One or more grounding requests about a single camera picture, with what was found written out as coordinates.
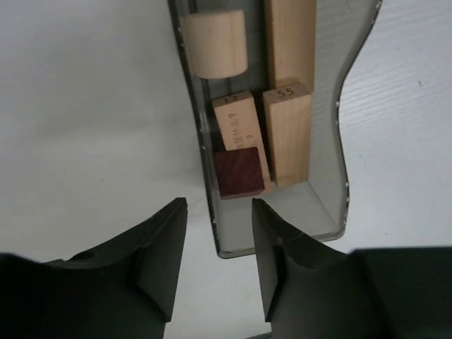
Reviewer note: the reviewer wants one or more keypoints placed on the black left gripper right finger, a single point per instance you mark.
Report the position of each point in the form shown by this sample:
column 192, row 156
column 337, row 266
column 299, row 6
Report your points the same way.
column 310, row 290

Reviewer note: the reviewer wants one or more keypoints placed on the wooden block numbered 55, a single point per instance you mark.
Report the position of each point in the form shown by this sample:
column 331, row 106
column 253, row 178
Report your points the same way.
column 288, row 120

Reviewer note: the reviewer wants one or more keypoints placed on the dark red wooden cube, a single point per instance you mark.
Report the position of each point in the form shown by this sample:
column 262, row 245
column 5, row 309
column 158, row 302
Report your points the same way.
column 239, row 173

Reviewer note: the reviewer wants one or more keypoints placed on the long light wooden block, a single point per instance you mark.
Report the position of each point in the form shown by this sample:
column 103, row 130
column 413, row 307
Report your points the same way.
column 291, row 42

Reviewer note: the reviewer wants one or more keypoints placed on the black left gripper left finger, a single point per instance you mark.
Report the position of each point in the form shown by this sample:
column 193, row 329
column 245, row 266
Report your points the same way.
column 122, row 288

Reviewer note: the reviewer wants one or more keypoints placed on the wooden block numbered 12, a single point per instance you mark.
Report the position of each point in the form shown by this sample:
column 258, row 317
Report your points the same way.
column 239, row 127

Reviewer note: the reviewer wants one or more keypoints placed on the light wooden cylinder block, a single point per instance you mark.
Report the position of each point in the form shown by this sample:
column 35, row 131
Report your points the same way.
column 216, row 43

